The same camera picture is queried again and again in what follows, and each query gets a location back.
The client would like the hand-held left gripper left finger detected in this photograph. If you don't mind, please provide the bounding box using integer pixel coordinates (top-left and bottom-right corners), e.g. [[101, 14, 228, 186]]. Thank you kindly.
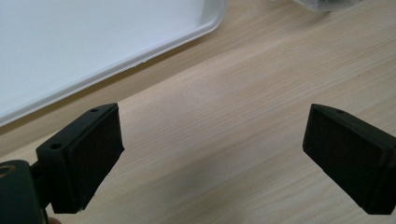
[[35, 103, 125, 215]]

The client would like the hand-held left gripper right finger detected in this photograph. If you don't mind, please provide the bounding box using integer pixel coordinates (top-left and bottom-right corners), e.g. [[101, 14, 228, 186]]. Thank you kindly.
[[303, 104, 396, 216]]

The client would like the white plastic bin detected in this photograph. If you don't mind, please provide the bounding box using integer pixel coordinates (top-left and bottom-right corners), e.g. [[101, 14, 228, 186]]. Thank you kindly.
[[0, 0, 228, 127]]

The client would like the clear plastic bag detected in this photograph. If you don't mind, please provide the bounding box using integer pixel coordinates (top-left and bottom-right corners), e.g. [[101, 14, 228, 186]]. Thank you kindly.
[[292, 0, 365, 13]]

